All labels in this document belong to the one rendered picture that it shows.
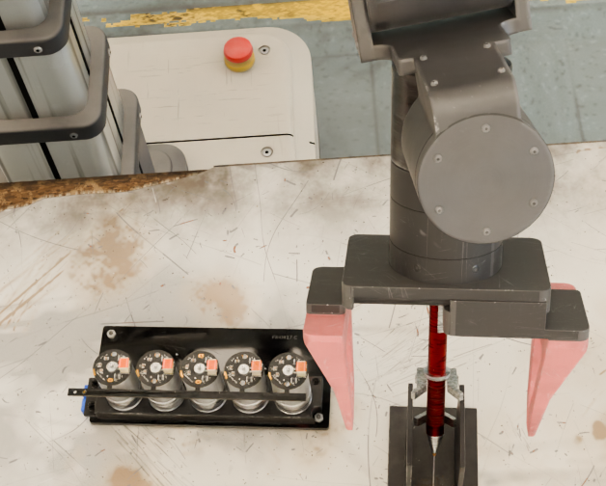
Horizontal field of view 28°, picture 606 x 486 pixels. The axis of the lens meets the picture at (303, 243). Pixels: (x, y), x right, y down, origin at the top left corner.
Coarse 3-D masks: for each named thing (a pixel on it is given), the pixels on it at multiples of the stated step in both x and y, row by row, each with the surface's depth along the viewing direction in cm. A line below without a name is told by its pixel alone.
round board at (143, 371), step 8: (152, 352) 77; (160, 352) 77; (144, 360) 77; (152, 360) 77; (160, 360) 77; (136, 368) 76; (144, 368) 76; (144, 376) 76; (152, 376) 76; (160, 376) 76; (168, 376) 76; (152, 384) 76; (160, 384) 76
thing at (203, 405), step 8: (184, 384) 77; (216, 384) 77; (224, 384) 79; (192, 400) 78; (200, 400) 78; (208, 400) 78; (216, 400) 78; (224, 400) 79; (200, 408) 79; (208, 408) 79; (216, 408) 79
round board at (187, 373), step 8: (200, 352) 77; (208, 352) 77; (184, 360) 77; (192, 360) 76; (200, 360) 77; (184, 368) 76; (192, 368) 76; (184, 376) 76; (192, 376) 76; (200, 376) 76; (208, 376) 76; (216, 376) 76; (192, 384) 76; (200, 384) 76; (208, 384) 76
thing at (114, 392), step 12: (108, 384) 76; (108, 396) 76; (120, 396) 76; (132, 396) 76; (144, 396) 76; (156, 396) 75; (168, 396) 75; (180, 396) 75; (192, 396) 75; (204, 396) 75; (216, 396) 75; (228, 396) 75; (240, 396) 75; (252, 396) 75; (264, 396) 75; (276, 396) 75; (288, 396) 75; (300, 396) 75
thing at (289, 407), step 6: (282, 372) 76; (288, 372) 76; (306, 384) 76; (276, 390) 76; (282, 390) 76; (294, 390) 76; (300, 390) 76; (306, 390) 77; (306, 396) 78; (276, 402) 78; (282, 402) 77; (288, 402) 77; (294, 402) 77; (300, 402) 78; (306, 402) 78; (282, 408) 78; (288, 408) 78; (294, 408) 78; (300, 408) 78; (306, 408) 79; (294, 414) 79
